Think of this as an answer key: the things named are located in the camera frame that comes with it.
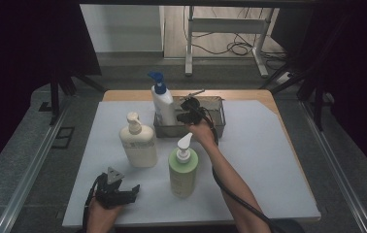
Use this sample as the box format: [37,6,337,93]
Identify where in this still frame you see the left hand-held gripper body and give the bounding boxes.
[92,166,133,210]

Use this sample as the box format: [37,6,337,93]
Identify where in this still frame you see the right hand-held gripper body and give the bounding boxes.
[184,88,210,126]

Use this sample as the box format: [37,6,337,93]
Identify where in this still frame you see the white bottle with blue pump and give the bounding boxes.
[148,71,178,126]

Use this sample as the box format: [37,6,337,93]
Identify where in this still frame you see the wire mesh basket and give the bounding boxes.
[152,95,227,139]

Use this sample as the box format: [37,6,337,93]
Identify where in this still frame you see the cream pump bottle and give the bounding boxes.
[118,112,158,169]

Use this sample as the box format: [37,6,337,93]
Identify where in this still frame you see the person's right hand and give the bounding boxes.
[185,119,218,150]

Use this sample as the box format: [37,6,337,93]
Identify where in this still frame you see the person's left hand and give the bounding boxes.
[86,197,124,229]

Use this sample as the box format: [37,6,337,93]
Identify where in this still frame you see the green pump bottle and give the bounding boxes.
[167,132,200,198]

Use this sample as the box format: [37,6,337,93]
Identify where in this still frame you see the white power strip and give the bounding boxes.
[276,71,294,85]

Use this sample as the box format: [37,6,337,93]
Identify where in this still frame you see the white cabinet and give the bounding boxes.
[80,4,166,54]

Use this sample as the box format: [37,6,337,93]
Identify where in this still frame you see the black metal stand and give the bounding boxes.
[39,72,107,126]
[258,64,335,132]

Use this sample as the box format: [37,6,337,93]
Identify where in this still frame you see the black curtain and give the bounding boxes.
[0,0,102,183]
[270,0,367,187]

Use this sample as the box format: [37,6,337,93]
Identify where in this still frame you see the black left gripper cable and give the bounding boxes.
[81,174,108,233]

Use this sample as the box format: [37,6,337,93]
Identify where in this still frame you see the black floor cables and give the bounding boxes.
[184,6,289,71]

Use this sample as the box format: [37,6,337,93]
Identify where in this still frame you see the aluminium rail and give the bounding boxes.
[0,96,73,233]
[300,100,367,233]

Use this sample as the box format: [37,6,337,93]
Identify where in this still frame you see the white metal desk frame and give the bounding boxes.
[184,5,275,79]

